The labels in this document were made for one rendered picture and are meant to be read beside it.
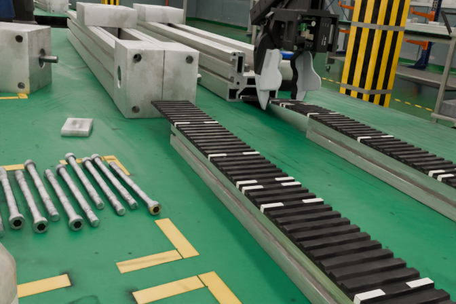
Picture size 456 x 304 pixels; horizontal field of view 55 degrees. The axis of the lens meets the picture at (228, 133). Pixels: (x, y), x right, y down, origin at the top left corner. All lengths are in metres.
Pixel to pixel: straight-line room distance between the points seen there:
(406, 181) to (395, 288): 0.23
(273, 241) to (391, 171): 0.22
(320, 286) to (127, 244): 0.13
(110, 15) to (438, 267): 0.82
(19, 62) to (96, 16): 0.31
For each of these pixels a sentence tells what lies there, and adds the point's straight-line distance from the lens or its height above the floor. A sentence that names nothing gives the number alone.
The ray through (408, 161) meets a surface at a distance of 0.46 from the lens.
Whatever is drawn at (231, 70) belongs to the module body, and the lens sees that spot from 0.75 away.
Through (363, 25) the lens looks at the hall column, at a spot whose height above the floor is 0.84.
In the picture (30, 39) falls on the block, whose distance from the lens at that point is 0.73.
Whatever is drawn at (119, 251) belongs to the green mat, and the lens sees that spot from 0.31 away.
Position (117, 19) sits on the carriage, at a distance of 1.00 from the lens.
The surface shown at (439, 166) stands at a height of 0.81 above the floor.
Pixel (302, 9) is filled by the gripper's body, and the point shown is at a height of 0.94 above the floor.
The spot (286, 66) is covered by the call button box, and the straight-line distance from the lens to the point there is 0.89.
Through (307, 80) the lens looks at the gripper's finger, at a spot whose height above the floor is 0.84.
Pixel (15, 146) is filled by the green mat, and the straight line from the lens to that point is 0.51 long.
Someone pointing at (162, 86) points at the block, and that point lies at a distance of 0.61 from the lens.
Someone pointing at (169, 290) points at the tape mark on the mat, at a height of 0.78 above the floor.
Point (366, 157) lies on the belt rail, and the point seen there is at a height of 0.79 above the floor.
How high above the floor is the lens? 0.95
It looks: 17 degrees down
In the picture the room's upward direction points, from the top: 6 degrees clockwise
